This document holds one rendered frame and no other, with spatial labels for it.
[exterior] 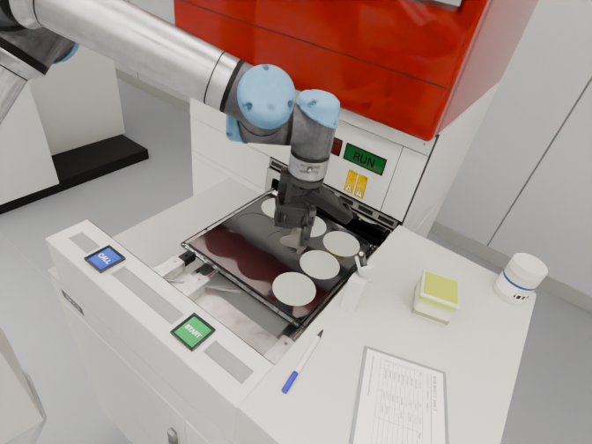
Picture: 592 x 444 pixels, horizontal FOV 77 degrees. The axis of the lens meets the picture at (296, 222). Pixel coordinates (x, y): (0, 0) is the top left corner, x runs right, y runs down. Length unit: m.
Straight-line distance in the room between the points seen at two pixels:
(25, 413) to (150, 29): 0.62
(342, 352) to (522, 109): 1.92
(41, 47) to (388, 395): 0.78
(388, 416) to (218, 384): 0.27
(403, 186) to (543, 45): 1.50
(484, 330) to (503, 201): 1.77
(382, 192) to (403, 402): 0.53
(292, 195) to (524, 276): 0.51
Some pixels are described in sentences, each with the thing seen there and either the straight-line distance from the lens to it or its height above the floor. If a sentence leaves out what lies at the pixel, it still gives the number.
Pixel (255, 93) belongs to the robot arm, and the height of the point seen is 1.37.
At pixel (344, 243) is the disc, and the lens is 1.01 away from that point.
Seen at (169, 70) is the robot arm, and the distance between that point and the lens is 0.53.
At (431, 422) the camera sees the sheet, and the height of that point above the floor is 0.97.
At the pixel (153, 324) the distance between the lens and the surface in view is 0.73.
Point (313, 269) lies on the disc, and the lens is 0.92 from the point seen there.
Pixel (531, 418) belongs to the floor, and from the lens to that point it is 2.14.
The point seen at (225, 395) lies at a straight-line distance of 0.65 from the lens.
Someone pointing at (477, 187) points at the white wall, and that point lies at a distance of 2.57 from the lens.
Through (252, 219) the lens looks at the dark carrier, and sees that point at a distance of 1.03.
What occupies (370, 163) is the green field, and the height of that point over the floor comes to 1.10.
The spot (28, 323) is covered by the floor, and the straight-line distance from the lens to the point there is 2.09.
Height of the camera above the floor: 1.54
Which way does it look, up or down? 38 degrees down
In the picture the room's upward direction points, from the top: 10 degrees clockwise
